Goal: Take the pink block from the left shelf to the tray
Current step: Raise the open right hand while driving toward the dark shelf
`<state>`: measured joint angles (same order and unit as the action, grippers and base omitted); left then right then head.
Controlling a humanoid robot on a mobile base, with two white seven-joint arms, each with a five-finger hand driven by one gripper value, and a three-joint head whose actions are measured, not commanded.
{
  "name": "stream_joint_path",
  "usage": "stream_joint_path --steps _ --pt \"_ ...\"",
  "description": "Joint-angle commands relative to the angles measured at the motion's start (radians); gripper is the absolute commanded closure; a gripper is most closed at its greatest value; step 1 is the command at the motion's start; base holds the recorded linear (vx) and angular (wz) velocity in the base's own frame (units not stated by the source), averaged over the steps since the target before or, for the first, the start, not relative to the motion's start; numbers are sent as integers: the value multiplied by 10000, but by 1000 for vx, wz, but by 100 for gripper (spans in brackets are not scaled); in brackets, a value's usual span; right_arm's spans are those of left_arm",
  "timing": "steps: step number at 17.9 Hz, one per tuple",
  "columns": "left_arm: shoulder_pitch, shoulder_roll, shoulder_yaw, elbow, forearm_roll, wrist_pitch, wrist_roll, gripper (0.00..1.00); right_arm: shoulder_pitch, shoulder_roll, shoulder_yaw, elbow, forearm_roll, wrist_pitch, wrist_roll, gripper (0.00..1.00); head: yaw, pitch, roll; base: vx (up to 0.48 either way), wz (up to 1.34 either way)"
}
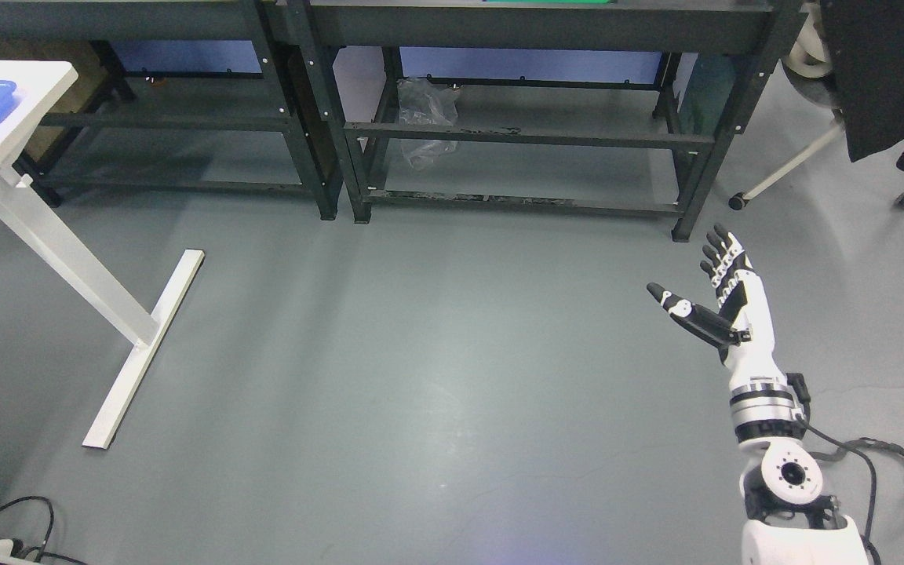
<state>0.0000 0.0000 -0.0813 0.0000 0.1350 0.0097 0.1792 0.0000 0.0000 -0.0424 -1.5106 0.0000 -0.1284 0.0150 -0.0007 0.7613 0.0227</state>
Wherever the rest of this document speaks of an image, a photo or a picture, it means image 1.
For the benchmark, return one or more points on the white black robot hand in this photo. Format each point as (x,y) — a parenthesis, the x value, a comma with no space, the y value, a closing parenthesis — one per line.
(741,329)

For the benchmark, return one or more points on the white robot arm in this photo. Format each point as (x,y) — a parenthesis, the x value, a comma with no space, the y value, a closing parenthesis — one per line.
(789,517)

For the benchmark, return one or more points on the black metal shelf right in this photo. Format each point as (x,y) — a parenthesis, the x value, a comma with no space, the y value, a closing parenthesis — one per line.
(715,60)

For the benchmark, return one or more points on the black metal shelf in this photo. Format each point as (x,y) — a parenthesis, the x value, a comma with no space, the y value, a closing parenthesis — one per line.
(715,60)
(166,130)

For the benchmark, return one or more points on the black metal shelf left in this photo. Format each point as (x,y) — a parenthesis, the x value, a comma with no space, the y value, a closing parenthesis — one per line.
(166,130)

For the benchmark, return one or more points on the black jacket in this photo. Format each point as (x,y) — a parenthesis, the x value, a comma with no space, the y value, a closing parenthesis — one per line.
(866,46)

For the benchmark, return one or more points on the clear plastic bag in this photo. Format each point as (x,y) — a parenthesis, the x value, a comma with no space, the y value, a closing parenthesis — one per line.
(421,103)

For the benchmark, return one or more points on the white table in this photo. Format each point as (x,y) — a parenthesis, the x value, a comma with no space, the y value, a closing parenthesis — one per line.
(38,86)

